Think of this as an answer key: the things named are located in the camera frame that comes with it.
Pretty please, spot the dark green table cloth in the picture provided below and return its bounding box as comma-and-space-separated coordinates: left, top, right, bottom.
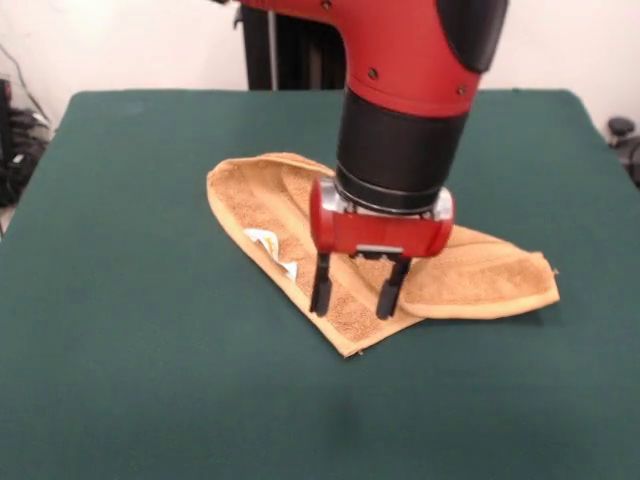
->
0, 88, 640, 480

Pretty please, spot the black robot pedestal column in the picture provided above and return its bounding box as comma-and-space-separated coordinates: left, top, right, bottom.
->
234, 4, 351, 92

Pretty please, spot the black equipment pile with cables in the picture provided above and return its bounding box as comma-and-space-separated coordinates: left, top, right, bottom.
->
0, 78, 54, 209

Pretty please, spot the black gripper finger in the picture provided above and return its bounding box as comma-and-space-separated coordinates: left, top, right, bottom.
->
374, 255, 414, 321
308, 251, 334, 318

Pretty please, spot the tan terry towel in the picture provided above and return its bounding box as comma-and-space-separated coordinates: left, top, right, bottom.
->
205, 153, 561, 359

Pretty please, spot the grey office chair base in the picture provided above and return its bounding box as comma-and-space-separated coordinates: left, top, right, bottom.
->
606, 116, 640, 190

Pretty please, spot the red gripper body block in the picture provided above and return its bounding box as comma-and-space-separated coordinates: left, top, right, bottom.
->
308, 177, 456, 261

